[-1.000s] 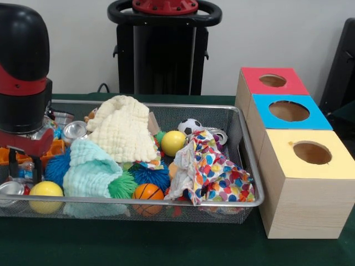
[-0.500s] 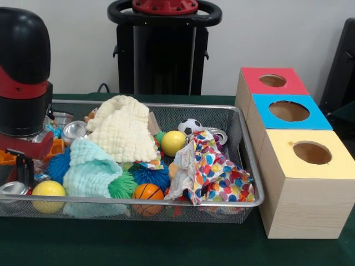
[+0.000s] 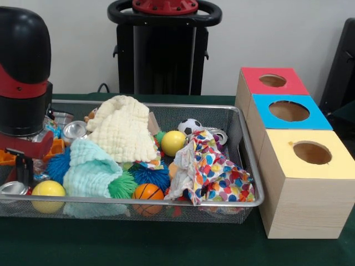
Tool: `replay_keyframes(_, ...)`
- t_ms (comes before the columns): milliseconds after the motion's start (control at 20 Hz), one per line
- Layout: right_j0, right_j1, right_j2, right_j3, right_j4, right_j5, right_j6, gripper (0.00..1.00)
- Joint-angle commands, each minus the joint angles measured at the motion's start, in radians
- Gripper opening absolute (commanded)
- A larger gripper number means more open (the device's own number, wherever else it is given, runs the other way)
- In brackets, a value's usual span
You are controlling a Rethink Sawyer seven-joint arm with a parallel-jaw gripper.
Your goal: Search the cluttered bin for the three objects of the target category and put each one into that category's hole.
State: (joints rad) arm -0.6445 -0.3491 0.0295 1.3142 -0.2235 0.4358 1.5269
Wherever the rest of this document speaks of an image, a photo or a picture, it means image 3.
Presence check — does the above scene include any green spiky ball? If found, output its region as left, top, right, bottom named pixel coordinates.
left=108, top=171, right=139, bottom=200

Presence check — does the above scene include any blue spiky ball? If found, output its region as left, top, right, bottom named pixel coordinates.
left=47, top=146, right=72, bottom=185
left=130, top=163, right=170, bottom=192

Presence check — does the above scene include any small polka dot cloth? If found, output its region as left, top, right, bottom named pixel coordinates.
left=190, top=129, right=224, bottom=152

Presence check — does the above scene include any small soccer ball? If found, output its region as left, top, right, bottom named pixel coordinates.
left=177, top=118, right=204, bottom=136

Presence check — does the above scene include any wooden three-hole box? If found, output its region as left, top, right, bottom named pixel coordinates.
left=235, top=66, right=355, bottom=239

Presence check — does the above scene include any cream waffle cloth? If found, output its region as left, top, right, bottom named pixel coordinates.
left=86, top=95, right=159, bottom=163

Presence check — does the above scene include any orange toy basketball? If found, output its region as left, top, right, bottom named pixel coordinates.
left=132, top=183, right=165, bottom=217

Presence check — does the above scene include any dark green tablecloth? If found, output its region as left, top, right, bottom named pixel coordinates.
left=0, top=93, right=355, bottom=266

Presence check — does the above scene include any clear plastic packet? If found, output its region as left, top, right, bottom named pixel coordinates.
left=32, top=159, right=52, bottom=182

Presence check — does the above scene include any blue globe ball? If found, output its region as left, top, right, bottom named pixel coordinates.
left=44, top=119, right=61, bottom=139

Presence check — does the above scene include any black flat panel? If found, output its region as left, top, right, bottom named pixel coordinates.
left=318, top=18, right=355, bottom=111

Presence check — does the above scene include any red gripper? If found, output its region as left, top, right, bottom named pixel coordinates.
left=0, top=130, right=54, bottom=185

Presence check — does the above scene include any dark green side-table cloth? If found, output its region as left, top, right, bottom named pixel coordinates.
left=327, top=100, right=355, bottom=156

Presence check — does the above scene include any orange plastic grid tray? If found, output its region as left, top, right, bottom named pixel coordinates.
left=0, top=138, right=66, bottom=167

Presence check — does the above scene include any shallow silver mesh bin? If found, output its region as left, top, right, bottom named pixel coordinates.
left=0, top=99, right=265, bottom=224

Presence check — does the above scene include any large polka dot cloth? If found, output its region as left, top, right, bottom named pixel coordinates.
left=163, top=144, right=256, bottom=206

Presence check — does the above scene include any silver drink can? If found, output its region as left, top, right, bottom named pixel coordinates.
left=61, top=120, right=89, bottom=145
left=0, top=181, right=31, bottom=205

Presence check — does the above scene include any mint green waffle cloth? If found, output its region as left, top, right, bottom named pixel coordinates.
left=63, top=139, right=124, bottom=199

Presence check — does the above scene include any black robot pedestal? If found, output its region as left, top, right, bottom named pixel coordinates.
left=107, top=0, right=222, bottom=96

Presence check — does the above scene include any yellow foam ball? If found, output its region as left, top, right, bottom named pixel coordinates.
left=31, top=180, right=67, bottom=213
left=160, top=130, right=187, bottom=158

